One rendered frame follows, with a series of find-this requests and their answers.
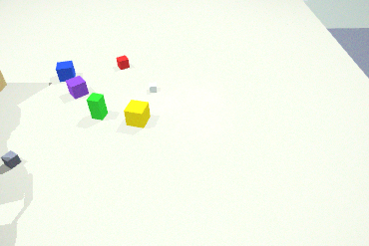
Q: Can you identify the green block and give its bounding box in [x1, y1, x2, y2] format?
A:
[90, 105, 108, 121]
[87, 93, 106, 111]

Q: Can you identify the yellow block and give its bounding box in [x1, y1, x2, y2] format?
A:
[124, 100, 151, 128]

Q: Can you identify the purple cube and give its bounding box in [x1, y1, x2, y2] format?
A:
[66, 76, 89, 99]

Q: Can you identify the red block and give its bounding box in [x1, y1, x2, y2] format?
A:
[117, 56, 130, 70]

